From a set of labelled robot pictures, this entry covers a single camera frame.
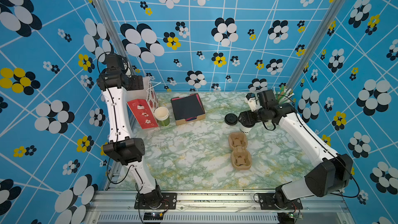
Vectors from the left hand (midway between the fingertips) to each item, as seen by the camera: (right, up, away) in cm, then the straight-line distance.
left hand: (132, 81), depth 77 cm
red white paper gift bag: (+2, -12, +8) cm, 15 cm away
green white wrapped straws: (+84, -7, +15) cm, 85 cm away
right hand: (+60, -18, +5) cm, 63 cm away
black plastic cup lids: (+55, -22, +28) cm, 65 cm away
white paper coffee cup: (+61, -27, +18) cm, 69 cm away
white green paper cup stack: (+9, -18, +21) cm, 29 cm away
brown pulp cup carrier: (+57, -41, +8) cm, 71 cm away
